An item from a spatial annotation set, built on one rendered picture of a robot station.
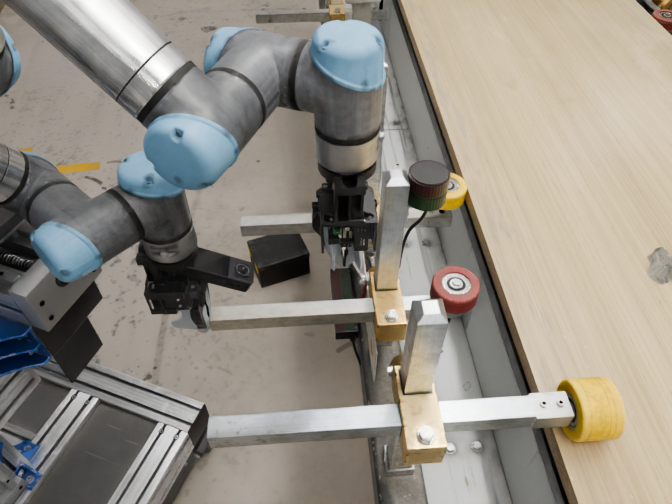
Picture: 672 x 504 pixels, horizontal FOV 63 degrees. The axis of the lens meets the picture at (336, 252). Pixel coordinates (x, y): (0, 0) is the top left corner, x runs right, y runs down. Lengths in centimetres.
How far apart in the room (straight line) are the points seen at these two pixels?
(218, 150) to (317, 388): 140
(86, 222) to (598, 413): 67
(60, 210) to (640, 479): 80
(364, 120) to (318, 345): 140
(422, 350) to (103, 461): 113
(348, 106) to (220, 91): 13
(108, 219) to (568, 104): 108
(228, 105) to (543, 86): 106
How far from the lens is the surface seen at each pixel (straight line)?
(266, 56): 60
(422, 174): 80
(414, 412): 72
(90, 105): 327
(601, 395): 79
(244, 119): 54
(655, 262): 109
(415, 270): 132
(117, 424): 166
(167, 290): 86
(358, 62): 56
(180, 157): 51
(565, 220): 111
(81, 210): 72
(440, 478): 107
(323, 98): 59
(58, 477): 165
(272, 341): 194
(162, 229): 76
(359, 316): 94
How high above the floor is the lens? 161
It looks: 47 degrees down
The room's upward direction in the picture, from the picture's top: straight up
